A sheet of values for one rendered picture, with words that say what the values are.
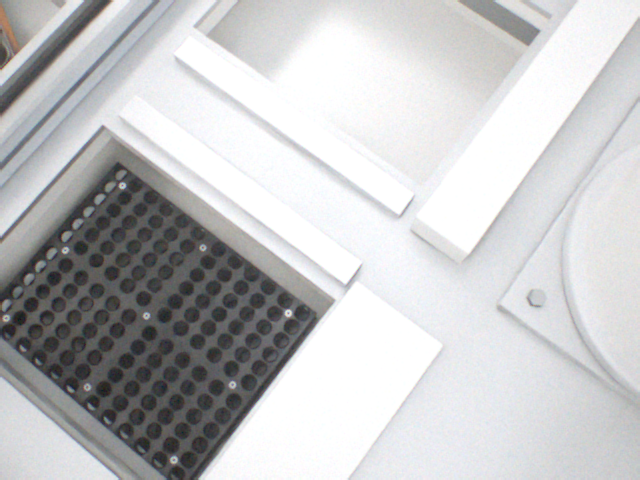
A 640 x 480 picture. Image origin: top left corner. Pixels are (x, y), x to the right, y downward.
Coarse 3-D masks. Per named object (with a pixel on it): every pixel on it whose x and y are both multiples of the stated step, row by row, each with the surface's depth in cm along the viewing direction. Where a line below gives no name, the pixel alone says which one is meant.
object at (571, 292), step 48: (624, 144) 54; (576, 192) 53; (624, 192) 45; (576, 240) 50; (624, 240) 43; (528, 288) 51; (576, 288) 49; (624, 288) 43; (576, 336) 50; (624, 336) 46; (624, 384) 48
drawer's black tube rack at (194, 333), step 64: (128, 192) 59; (64, 256) 57; (128, 256) 60; (192, 256) 57; (64, 320) 56; (128, 320) 59; (192, 320) 59; (256, 320) 56; (64, 384) 54; (128, 384) 57; (192, 384) 58; (256, 384) 54; (192, 448) 53
